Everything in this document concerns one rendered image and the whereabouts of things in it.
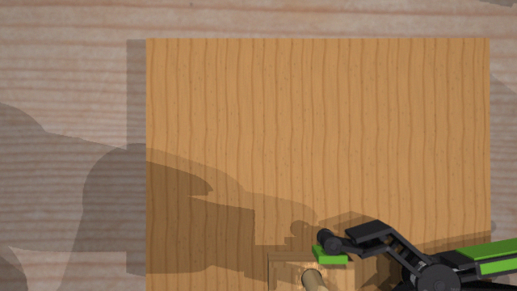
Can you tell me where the light brown wooden board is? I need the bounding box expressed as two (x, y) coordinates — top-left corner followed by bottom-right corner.
(145, 38), (491, 291)

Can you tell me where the small wooden block with round hole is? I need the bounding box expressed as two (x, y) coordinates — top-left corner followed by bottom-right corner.
(267, 251), (355, 291)

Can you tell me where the wooden cylinder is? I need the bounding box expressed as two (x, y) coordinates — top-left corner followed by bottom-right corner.
(302, 268), (329, 291)

